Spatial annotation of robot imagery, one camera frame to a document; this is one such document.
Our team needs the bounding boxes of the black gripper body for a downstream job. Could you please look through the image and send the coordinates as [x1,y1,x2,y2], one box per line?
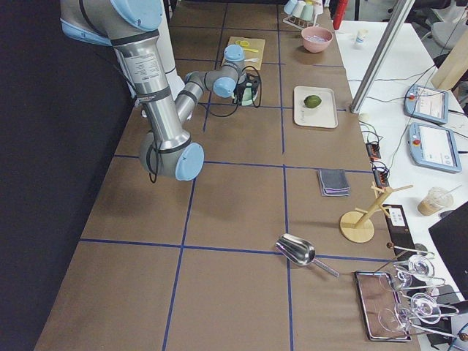
[233,73,260,105]

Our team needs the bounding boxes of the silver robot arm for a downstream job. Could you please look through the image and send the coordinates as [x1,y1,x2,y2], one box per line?
[61,0,261,181]

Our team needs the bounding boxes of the pink bowl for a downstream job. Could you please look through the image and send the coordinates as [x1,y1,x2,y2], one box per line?
[301,26,333,53]

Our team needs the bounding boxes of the bamboo cutting board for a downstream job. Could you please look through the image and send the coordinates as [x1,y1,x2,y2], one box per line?
[227,36,265,71]

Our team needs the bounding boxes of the green avocado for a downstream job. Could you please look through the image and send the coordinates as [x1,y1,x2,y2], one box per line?
[303,95,322,109]

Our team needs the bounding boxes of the clear ice cubes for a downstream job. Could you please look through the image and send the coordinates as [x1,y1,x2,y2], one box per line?
[305,34,330,43]

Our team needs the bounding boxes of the cream rectangular tray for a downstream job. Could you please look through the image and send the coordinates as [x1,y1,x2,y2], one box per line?
[293,86,338,129]

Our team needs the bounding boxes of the pastel cups on rack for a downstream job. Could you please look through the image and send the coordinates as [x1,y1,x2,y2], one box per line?
[282,0,323,29]

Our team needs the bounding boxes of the red fire extinguisher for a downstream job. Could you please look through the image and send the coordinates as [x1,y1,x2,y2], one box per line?
[333,0,348,31]

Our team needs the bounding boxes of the grey folded cloth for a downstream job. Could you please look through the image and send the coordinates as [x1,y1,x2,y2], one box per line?
[317,169,350,197]

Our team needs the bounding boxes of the upper teach pendant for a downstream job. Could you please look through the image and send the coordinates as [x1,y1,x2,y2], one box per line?
[404,85,448,125]

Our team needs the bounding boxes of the teach pendant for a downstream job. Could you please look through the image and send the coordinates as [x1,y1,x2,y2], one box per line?
[404,85,448,125]
[408,122,462,173]

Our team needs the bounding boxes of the metal scoop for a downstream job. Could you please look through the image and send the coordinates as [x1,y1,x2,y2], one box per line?
[275,233,340,278]

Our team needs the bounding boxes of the wooden mug tree stand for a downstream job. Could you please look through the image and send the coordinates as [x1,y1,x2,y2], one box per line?
[339,182,413,244]

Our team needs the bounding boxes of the lower teach pendant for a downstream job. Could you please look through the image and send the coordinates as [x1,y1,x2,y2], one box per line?
[408,122,462,173]

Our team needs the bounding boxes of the iced coffee cup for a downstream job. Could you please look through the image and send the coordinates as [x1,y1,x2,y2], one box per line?
[418,187,453,216]

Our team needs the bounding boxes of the wine glass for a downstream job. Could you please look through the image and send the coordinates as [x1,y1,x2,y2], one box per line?
[379,254,434,292]

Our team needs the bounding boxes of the black glass rack tray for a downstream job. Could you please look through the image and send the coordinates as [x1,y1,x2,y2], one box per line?
[354,271,412,343]

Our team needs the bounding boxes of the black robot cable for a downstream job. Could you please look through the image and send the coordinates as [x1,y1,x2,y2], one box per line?
[197,65,263,118]

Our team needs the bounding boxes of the aluminium frame post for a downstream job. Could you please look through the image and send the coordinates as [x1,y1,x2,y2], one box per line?
[350,0,415,113]

